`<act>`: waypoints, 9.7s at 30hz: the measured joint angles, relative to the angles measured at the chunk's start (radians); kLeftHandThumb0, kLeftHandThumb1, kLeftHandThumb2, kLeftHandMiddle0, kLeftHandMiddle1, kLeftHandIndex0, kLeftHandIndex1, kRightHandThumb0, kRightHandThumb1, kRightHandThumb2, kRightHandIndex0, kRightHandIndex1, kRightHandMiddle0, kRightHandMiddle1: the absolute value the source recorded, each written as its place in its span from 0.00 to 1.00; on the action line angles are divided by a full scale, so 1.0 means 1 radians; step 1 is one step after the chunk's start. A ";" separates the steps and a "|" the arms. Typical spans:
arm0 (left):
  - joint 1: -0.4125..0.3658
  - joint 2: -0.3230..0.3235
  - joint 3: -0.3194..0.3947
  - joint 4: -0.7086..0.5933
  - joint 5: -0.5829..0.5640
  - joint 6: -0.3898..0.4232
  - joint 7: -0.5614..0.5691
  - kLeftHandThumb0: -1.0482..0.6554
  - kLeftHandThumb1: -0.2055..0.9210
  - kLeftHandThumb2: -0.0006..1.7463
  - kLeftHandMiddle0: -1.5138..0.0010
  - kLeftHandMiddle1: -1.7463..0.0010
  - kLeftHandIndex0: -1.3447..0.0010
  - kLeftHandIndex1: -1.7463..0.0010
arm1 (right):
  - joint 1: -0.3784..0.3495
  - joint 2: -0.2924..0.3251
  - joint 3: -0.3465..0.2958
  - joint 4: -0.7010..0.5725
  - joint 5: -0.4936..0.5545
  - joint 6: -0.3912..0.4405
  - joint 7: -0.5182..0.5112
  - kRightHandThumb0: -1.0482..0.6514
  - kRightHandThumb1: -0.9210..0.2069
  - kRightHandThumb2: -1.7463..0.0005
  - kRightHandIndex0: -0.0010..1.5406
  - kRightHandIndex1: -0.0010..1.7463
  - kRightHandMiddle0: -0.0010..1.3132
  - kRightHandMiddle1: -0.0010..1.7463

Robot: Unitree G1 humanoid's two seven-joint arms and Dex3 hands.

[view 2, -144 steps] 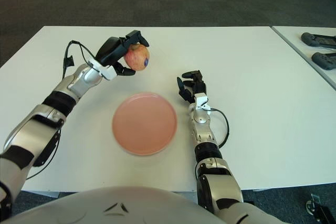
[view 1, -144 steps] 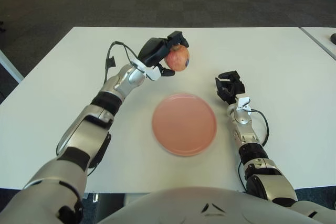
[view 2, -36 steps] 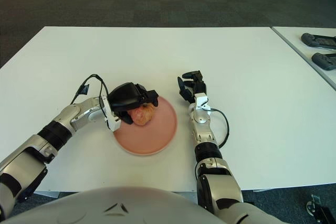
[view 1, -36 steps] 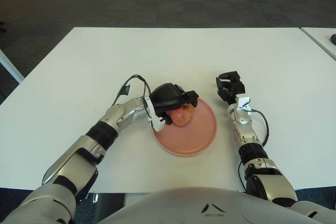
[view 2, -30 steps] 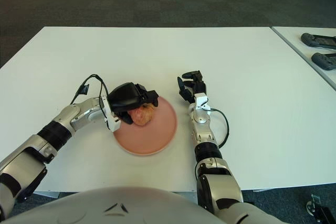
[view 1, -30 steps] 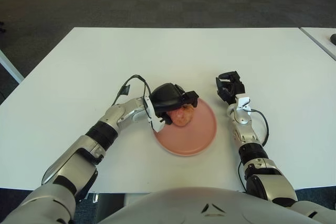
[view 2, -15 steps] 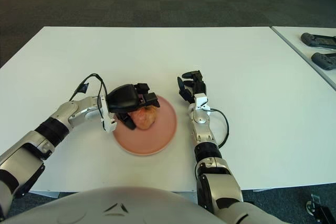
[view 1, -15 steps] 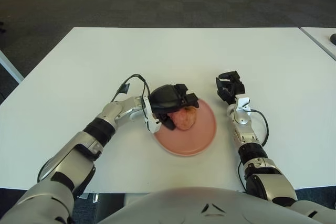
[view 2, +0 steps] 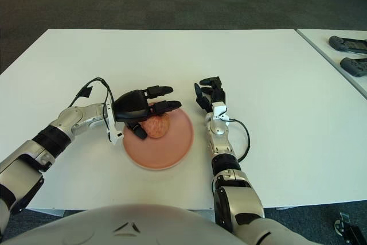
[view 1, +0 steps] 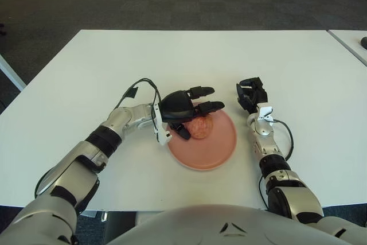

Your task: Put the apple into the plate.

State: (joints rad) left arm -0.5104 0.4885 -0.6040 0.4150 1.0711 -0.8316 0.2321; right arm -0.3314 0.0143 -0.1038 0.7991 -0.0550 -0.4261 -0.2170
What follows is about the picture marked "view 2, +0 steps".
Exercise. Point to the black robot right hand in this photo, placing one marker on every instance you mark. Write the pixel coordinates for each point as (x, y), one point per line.
(216, 93)

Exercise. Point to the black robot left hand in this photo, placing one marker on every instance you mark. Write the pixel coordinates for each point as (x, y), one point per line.
(132, 107)

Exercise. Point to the red apple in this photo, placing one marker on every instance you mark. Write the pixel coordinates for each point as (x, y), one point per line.
(157, 127)

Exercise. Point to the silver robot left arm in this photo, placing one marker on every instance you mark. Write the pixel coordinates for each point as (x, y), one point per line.
(28, 153)

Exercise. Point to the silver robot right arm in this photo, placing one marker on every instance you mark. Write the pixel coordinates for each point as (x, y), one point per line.
(220, 141)

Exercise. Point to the pink round plate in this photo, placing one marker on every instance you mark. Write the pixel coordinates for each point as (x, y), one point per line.
(160, 153)

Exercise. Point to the silver robot torso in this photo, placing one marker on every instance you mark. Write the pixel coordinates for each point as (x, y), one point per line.
(129, 227)

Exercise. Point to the grey handheld controller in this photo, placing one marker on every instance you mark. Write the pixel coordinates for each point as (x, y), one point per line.
(344, 44)
(354, 67)

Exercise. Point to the black caster wheel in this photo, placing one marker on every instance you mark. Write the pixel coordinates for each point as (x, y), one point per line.
(349, 230)

